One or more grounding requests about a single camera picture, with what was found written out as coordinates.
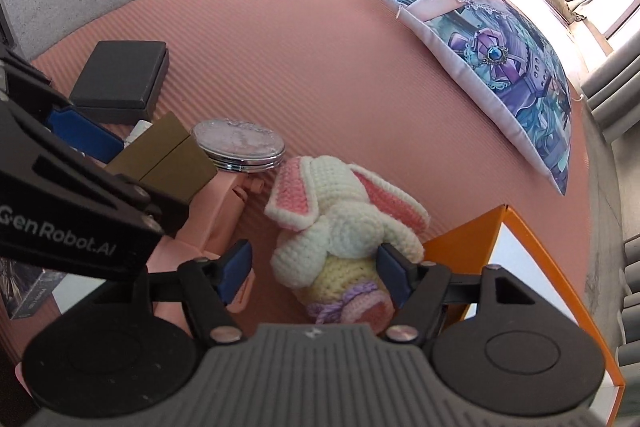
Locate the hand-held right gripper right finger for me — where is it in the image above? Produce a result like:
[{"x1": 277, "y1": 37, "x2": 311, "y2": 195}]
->
[{"x1": 376, "y1": 243, "x2": 539, "y2": 347}]

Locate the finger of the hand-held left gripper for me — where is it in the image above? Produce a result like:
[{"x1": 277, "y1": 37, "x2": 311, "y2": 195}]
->
[
  {"x1": 0, "y1": 44, "x2": 124, "y2": 164},
  {"x1": 107, "y1": 173, "x2": 193, "y2": 239}
]

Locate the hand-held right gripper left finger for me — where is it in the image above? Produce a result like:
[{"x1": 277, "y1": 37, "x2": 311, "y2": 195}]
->
[{"x1": 134, "y1": 239, "x2": 254, "y2": 348}]

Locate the olive brown box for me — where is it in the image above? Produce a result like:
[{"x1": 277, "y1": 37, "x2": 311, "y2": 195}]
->
[{"x1": 106, "y1": 112, "x2": 219, "y2": 204}]

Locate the white tube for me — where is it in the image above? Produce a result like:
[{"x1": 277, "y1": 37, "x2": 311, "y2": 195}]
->
[{"x1": 125, "y1": 120, "x2": 154, "y2": 146}]

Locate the white crochet bunny doll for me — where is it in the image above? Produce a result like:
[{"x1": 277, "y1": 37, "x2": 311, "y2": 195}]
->
[{"x1": 263, "y1": 155, "x2": 432, "y2": 325}]

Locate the orange cardboard box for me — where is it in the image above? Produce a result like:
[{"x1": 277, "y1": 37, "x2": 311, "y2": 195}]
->
[{"x1": 422, "y1": 204, "x2": 627, "y2": 390}]

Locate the round silver compact mirror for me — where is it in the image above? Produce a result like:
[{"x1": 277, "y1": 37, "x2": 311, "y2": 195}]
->
[{"x1": 192, "y1": 118, "x2": 287, "y2": 172}]

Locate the pink plastic toy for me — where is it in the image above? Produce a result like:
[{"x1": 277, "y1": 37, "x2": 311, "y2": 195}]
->
[{"x1": 147, "y1": 171, "x2": 271, "y2": 314}]

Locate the black square box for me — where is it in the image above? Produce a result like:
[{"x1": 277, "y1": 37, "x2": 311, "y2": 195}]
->
[{"x1": 68, "y1": 40, "x2": 170, "y2": 125}]

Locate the dark printed box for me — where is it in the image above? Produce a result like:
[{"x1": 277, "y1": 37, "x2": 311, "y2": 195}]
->
[{"x1": 0, "y1": 256, "x2": 101, "y2": 321}]

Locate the printed pillow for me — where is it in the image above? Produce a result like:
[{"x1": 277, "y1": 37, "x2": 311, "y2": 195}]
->
[{"x1": 367, "y1": 0, "x2": 574, "y2": 197}]

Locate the grey curtain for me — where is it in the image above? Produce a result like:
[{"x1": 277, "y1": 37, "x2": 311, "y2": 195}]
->
[
  {"x1": 619, "y1": 234, "x2": 640, "y2": 369},
  {"x1": 582, "y1": 32, "x2": 640, "y2": 144}
]

